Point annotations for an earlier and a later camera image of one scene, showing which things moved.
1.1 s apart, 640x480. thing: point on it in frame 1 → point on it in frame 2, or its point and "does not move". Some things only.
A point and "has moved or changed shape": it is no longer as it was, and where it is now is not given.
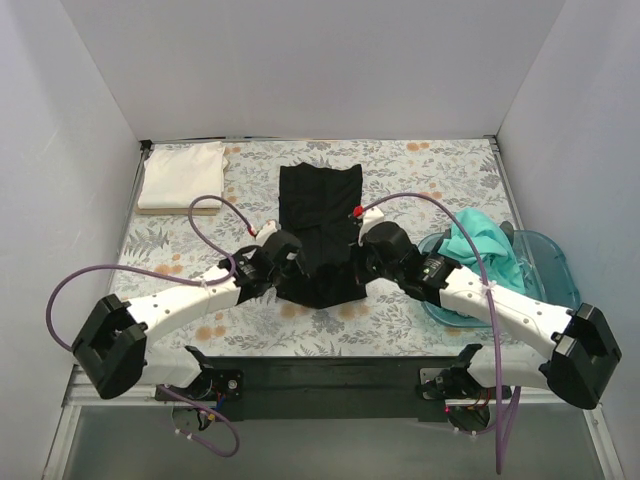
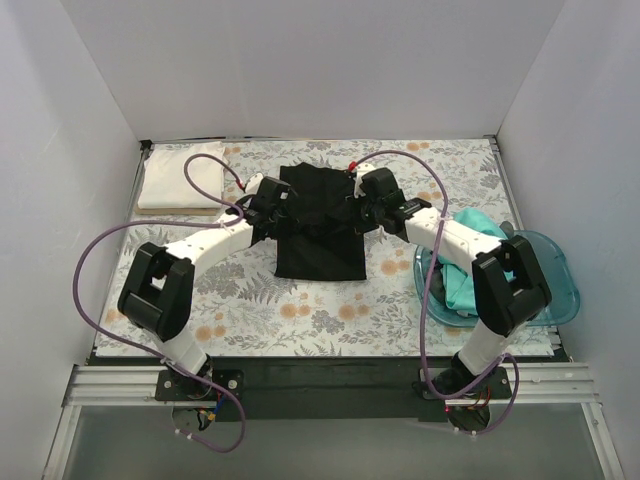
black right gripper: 361,262 → 364,212
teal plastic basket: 545,271 does not move
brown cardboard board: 177,211 does not move
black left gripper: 292,265 → 279,215
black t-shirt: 317,205 has moved or changed shape
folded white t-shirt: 176,173 does not move
